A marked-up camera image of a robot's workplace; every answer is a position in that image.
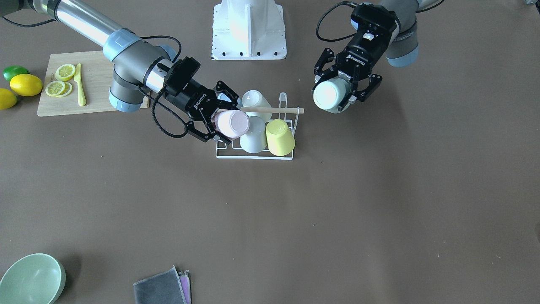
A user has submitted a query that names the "white cup holder rack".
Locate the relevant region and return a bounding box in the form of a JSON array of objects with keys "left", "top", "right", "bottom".
[{"left": 215, "top": 90, "right": 304, "bottom": 161}]

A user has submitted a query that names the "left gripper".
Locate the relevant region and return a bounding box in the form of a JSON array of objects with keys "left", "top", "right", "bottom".
[{"left": 314, "top": 3, "right": 400, "bottom": 104}]

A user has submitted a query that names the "green bowl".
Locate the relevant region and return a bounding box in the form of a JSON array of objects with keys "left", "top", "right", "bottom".
[{"left": 0, "top": 253, "right": 66, "bottom": 304}]

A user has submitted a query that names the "purple cloth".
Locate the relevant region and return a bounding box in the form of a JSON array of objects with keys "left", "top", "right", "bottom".
[{"left": 178, "top": 271, "right": 192, "bottom": 304}]

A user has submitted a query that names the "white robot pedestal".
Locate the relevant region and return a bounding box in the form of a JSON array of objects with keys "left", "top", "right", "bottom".
[{"left": 211, "top": 0, "right": 287, "bottom": 60}]

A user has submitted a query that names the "yellow lemon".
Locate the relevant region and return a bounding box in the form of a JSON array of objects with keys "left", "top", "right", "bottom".
[
  {"left": 10, "top": 74, "right": 43, "bottom": 96},
  {"left": 0, "top": 88, "right": 18, "bottom": 110}
]

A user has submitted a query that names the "pink cup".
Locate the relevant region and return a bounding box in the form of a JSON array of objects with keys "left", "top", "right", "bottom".
[{"left": 212, "top": 110, "right": 250, "bottom": 140}]

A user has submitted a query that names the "yellow cup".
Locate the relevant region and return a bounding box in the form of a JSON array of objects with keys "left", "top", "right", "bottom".
[{"left": 265, "top": 119, "right": 296, "bottom": 156}]

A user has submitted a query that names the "yellow plastic knife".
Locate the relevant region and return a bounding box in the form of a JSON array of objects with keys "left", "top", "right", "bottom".
[{"left": 73, "top": 63, "right": 86, "bottom": 106}]

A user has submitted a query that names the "cream white cup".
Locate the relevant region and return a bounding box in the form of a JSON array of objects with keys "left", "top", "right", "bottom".
[{"left": 241, "top": 90, "right": 272, "bottom": 123}]

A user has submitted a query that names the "green lime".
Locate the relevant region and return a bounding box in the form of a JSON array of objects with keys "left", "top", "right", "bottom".
[{"left": 3, "top": 65, "right": 30, "bottom": 82}]

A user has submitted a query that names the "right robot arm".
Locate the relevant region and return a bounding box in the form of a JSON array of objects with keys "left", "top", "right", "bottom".
[{"left": 1, "top": 0, "right": 238, "bottom": 144}]

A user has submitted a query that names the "grey cup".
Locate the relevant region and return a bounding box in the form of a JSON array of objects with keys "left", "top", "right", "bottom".
[{"left": 240, "top": 116, "right": 267, "bottom": 154}]

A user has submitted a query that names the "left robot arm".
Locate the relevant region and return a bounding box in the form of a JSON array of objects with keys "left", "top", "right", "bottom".
[{"left": 312, "top": 0, "right": 442, "bottom": 113}]

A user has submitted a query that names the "lemon slice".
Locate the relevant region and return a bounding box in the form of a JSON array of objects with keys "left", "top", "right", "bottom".
[
  {"left": 54, "top": 64, "right": 76, "bottom": 81},
  {"left": 45, "top": 80, "right": 73, "bottom": 98}
]

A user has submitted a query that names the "light blue cup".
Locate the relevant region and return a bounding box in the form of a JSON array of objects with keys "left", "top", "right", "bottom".
[{"left": 217, "top": 93, "right": 243, "bottom": 109}]

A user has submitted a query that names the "wooden cutting board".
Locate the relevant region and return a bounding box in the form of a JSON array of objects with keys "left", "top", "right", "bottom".
[{"left": 37, "top": 51, "right": 151, "bottom": 117}]

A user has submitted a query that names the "mint green cup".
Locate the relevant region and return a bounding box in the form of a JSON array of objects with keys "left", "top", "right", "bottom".
[{"left": 313, "top": 77, "right": 350, "bottom": 114}]

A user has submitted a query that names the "grey cloth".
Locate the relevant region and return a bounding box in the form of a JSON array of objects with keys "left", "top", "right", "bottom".
[{"left": 133, "top": 267, "right": 183, "bottom": 304}]

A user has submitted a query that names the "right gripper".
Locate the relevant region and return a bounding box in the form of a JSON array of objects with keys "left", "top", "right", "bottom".
[{"left": 159, "top": 57, "right": 239, "bottom": 144}]

